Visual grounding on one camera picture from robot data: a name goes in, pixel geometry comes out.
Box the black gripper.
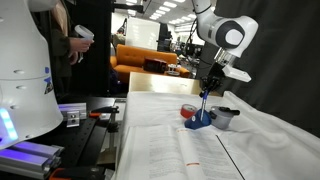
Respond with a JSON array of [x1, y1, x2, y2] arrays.
[[198, 62, 225, 99]]

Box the orange sofa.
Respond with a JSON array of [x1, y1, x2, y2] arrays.
[[109, 43, 191, 85]]

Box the aluminium extrusion rail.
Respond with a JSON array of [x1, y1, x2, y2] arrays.
[[57, 102, 88, 129], [0, 140, 65, 180]]

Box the red tape roll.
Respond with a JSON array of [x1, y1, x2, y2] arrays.
[[179, 103, 199, 120]]

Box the operator torso dark jacket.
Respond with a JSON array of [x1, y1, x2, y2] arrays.
[[30, 0, 80, 98]]

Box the small white round object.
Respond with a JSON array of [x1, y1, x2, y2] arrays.
[[166, 64, 181, 77]]

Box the blue plastic cup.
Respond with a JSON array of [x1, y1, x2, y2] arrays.
[[183, 108, 213, 131]]

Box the white handheld controller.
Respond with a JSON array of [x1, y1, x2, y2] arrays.
[[73, 24, 96, 65]]

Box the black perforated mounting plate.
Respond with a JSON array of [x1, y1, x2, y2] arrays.
[[31, 96, 117, 169]]

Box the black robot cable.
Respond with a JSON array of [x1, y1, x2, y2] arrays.
[[185, 18, 214, 68]]

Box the black orange bar clamp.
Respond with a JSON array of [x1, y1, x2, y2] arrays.
[[87, 105, 121, 158], [48, 166, 107, 180]]

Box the black curtain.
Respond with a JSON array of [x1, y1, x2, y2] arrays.
[[195, 0, 320, 138]]

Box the white table cloth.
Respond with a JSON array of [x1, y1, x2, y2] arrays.
[[114, 90, 320, 180]]

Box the operator hand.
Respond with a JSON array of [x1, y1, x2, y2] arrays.
[[68, 36, 95, 54]]

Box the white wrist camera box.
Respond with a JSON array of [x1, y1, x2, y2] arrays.
[[221, 64, 253, 84]]

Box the blue marker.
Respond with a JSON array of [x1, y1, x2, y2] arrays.
[[199, 89, 210, 123]]

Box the dark brown box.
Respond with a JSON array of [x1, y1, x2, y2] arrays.
[[142, 56, 168, 74]]

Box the white projection board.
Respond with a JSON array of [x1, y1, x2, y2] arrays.
[[124, 16, 161, 51]]

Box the open book white pages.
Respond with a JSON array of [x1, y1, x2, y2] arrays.
[[116, 122, 247, 180]]

